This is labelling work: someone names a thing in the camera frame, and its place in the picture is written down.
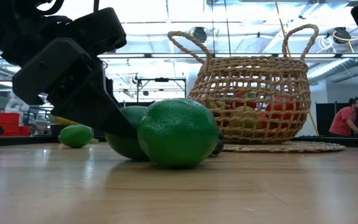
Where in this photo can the large green lime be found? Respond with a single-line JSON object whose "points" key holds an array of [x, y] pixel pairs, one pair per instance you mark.
{"points": [[126, 146], [179, 133]]}

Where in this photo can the dark grape bunch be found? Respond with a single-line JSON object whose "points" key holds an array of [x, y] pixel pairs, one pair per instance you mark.
{"points": [[220, 146]]}

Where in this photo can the person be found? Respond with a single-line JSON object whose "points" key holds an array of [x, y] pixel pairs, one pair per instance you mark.
{"points": [[342, 121]]}

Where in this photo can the black metal frame stand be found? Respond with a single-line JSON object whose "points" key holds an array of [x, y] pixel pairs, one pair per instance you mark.
{"points": [[162, 79]]}

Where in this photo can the silver ceiling duct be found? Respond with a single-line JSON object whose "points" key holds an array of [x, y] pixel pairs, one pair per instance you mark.
{"points": [[334, 68]]}

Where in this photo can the white robot statue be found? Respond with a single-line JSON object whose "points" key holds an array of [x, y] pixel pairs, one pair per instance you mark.
{"points": [[14, 109]]}

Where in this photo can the small green lime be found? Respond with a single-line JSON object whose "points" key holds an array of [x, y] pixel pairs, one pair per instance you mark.
{"points": [[75, 136]]}

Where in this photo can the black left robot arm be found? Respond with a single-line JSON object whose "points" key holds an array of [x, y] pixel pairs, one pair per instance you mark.
{"points": [[11, 31]]}

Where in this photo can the red storage bin rack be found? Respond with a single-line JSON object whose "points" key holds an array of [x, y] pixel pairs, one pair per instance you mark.
{"points": [[8, 124]]}

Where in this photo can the red apple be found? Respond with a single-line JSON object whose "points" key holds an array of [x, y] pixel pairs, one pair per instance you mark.
{"points": [[277, 106]]}

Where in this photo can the red bell pepper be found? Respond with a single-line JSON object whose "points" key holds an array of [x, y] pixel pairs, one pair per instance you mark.
{"points": [[250, 104]]}

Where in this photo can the round woven placemat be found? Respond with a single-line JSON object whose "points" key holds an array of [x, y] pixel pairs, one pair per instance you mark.
{"points": [[291, 147]]}

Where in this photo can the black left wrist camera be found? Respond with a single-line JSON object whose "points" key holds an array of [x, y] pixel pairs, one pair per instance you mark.
{"points": [[98, 31]]}

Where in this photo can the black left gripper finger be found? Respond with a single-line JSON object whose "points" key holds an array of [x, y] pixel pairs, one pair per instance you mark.
{"points": [[95, 105]]}

